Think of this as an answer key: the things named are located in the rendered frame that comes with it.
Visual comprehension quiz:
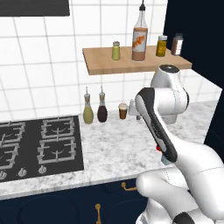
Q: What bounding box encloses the brown spice shaker, grey cap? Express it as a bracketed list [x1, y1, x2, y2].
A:
[171, 32, 185, 57]

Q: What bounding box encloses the yellow oil bottle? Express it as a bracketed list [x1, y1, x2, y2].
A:
[82, 86, 95, 125]

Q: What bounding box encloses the dark brown condiment bottle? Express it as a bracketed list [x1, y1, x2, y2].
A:
[96, 85, 109, 123]

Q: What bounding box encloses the tall orange sauce bottle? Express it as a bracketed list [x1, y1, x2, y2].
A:
[131, 0, 149, 63]

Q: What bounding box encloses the yellow-green shaker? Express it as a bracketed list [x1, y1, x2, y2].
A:
[111, 40, 122, 61]

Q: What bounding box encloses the wooden wall shelf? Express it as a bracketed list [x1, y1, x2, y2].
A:
[81, 45, 193, 76]

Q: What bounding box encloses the navy tall cabinet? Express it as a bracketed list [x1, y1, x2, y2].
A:
[163, 0, 224, 153]

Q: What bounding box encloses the black gas hob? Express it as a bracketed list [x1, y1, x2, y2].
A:
[0, 115, 85, 184]

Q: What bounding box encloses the navy base cabinet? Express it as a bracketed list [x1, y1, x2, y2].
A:
[0, 178, 149, 224]

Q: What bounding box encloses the black range hood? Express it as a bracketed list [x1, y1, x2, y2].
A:
[0, 0, 71, 18]

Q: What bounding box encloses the yellow spice jar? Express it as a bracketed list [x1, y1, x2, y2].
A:
[155, 34, 168, 58]

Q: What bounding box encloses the brass door handle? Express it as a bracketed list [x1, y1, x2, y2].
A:
[94, 203, 102, 224]

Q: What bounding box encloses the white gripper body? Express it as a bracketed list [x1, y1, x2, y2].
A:
[128, 98, 144, 121]

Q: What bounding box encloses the brass drawer handle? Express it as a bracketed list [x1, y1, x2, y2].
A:
[121, 181, 138, 193]

